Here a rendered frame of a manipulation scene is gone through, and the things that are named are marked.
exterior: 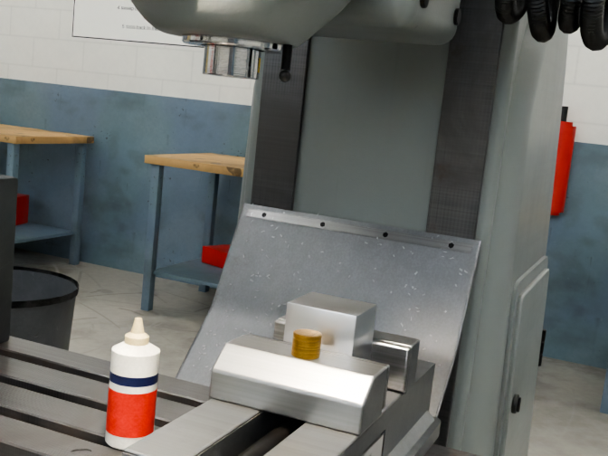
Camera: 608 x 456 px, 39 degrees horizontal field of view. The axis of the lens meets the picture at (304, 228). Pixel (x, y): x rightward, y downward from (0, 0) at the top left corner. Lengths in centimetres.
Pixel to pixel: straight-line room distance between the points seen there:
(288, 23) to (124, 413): 34
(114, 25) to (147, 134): 76
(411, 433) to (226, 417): 21
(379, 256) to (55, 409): 44
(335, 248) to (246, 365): 44
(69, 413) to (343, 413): 29
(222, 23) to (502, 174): 50
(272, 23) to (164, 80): 509
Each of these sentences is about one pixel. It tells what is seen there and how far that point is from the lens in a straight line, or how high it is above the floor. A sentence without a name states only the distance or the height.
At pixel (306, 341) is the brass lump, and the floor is 109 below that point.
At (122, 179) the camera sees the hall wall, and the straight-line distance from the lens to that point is 591.
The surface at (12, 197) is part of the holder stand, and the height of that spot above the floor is 113.
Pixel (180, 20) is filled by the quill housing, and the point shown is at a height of 132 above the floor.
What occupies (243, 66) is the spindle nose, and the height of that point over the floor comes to 129.
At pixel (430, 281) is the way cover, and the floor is 107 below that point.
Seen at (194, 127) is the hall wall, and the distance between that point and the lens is 560.
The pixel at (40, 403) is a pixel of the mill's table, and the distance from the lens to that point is 85.
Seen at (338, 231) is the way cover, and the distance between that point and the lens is 108.
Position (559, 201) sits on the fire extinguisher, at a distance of 476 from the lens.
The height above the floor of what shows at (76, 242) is 16.
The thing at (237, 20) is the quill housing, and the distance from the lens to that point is 65.
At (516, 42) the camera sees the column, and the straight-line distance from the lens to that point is 105.
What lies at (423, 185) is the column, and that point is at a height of 118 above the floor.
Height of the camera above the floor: 127
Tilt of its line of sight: 8 degrees down
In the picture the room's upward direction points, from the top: 6 degrees clockwise
